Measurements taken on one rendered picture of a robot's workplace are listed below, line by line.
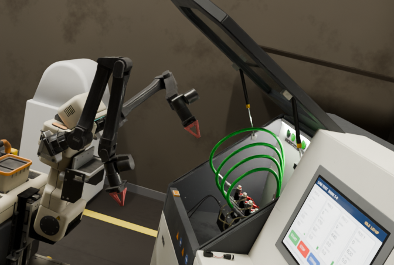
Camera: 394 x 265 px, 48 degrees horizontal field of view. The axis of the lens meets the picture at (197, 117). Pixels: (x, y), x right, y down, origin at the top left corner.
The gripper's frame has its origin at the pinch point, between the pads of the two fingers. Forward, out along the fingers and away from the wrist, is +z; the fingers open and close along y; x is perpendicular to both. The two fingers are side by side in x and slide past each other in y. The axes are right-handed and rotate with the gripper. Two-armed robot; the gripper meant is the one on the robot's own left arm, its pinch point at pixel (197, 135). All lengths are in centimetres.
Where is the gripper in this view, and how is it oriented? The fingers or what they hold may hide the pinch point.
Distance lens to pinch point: 203.7
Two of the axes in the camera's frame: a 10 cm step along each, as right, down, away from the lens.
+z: 5.2, 8.6, 0.3
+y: -0.7, 0.1, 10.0
